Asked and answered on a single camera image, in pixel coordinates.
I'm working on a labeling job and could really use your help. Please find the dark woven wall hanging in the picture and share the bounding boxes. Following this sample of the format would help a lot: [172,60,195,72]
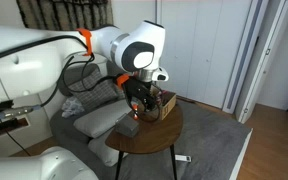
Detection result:
[16,0,113,31]

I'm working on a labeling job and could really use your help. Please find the round wooden side table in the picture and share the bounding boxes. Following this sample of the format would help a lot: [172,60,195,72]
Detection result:
[105,104,183,180]

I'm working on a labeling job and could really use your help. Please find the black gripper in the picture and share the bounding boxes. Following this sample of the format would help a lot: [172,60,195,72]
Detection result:
[122,77,156,111]

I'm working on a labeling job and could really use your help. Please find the white remote on rug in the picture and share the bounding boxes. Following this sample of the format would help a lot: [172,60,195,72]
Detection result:
[175,155,192,162]

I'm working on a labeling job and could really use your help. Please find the grey sofa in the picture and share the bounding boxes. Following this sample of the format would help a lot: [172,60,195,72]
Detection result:
[50,98,124,180]

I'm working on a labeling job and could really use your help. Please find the white closet doors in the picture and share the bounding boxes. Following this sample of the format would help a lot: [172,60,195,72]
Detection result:
[161,0,252,108]

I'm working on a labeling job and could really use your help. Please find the plaid grey pillow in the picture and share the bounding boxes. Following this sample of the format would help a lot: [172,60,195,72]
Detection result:
[69,69,118,111]

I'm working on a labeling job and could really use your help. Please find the teal crumpled blanket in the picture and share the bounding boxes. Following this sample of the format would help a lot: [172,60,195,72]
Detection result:
[61,96,85,118]

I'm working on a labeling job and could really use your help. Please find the cardboard box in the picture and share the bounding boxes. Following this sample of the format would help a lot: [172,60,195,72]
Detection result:
[151,87,176,120]

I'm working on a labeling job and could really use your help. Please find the light grey cushion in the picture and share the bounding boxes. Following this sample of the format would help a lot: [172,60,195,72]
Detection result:
[74,100,131,138]
[88,128,119,167]

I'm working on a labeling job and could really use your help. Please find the orange-capped glue bottle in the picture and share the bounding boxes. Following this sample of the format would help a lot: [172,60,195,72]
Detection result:
[132,104,138,120]

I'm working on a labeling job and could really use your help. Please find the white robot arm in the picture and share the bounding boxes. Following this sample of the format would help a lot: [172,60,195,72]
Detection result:
[0,21,168,180]

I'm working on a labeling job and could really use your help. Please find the grey mesh basket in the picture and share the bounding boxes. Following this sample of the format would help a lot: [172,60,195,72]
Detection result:
[115,113,139,137]

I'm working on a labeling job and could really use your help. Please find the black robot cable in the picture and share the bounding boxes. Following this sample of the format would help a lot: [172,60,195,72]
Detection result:
[0,34,125,158]

